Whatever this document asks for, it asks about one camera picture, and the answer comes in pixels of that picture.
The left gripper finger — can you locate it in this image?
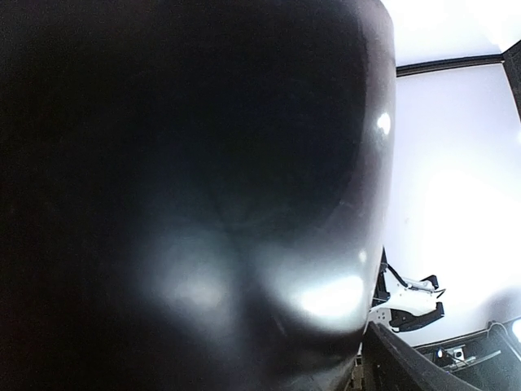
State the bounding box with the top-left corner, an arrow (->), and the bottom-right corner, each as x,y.
364,322 -> 476,391

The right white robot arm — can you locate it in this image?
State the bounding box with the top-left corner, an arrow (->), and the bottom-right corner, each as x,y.
369,253 -> 444,333

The landscape photo print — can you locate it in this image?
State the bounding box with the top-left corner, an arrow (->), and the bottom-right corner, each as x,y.
1,1 -> 396,390

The right black corner post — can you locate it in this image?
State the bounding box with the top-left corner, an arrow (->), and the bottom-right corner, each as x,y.
396,54 -> 505,77

